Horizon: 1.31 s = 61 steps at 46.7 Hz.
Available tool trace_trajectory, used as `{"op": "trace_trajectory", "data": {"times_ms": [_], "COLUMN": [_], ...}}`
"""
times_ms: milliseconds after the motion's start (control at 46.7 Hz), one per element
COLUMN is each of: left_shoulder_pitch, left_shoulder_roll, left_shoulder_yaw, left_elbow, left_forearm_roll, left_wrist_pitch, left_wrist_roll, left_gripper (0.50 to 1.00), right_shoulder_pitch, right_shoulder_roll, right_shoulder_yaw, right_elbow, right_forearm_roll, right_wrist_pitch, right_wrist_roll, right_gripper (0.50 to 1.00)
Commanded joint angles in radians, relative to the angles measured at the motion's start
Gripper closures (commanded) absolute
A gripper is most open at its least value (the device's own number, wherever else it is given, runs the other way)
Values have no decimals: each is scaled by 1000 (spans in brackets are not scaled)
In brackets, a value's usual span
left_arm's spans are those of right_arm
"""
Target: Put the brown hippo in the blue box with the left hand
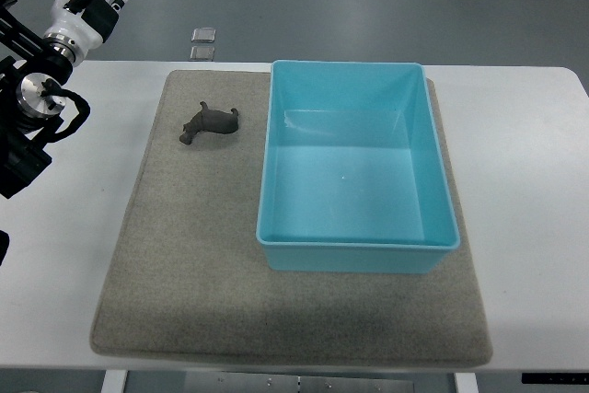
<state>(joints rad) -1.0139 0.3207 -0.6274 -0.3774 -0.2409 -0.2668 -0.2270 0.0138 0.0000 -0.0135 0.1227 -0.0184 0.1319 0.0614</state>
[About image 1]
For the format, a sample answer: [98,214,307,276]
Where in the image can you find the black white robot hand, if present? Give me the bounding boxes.
[46,0,129,52]

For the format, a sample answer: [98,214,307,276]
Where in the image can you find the brown hippo toy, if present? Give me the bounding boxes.
[179,101,239,145]

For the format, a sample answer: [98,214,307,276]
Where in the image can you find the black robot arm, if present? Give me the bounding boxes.
[1,0,90,199]

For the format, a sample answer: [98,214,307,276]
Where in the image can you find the blue plastic box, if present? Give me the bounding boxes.
[257,60,461,274]

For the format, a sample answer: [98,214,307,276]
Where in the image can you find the lower metal floor plate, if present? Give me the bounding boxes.
[190,45,215,62]

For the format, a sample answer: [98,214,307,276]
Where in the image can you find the beige felt mat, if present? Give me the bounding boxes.
[90,71,492,367]

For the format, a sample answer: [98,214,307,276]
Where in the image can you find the black table control panel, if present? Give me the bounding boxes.
[521,372,589,386]

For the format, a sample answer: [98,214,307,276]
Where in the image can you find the metal table frame bar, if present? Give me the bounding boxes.
[183,372,415,393]

